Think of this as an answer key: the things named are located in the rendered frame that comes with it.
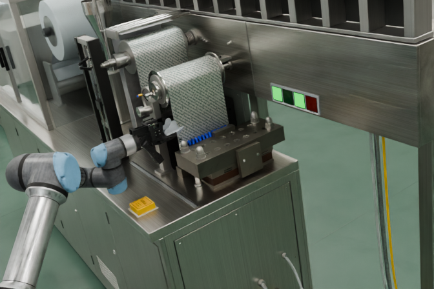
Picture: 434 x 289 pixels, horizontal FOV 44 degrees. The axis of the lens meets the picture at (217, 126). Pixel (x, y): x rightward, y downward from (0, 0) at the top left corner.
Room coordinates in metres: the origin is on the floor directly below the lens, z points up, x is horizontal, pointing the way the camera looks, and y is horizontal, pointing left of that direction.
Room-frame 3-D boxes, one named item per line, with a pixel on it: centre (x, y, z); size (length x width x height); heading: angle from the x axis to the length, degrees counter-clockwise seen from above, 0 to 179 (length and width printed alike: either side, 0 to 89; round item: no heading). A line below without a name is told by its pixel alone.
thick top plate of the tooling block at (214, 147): (1.87, -0.04, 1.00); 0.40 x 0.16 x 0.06; 120
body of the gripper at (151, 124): (1.83, 0.26, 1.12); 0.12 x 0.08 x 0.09; 120
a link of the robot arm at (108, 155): (1.75, 0.40, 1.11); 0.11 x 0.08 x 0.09; 120
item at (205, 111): (1.95, 0.05, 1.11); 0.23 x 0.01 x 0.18; 120
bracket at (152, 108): (1.95, 0.24, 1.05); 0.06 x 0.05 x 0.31; 120
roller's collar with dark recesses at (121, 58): (2.15, 0.34, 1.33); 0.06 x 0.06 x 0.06; 30
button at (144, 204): (1.69, 0.31, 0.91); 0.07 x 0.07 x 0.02; 30
